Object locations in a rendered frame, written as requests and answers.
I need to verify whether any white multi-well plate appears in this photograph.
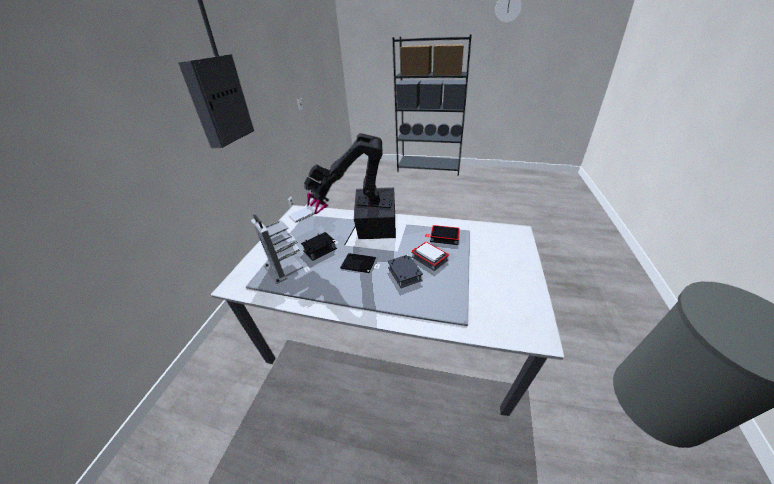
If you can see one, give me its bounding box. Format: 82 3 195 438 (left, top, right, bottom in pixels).
274 234 298 252
289 205 315 223
277 244 300 260

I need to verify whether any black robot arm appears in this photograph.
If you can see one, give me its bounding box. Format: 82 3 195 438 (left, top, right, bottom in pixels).
304 133 392 208

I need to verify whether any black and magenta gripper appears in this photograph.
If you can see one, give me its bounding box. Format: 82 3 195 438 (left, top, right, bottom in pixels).
307 188 330 214

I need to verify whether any white rectangular plate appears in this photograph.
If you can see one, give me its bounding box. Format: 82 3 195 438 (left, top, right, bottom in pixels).
416 243 444 262

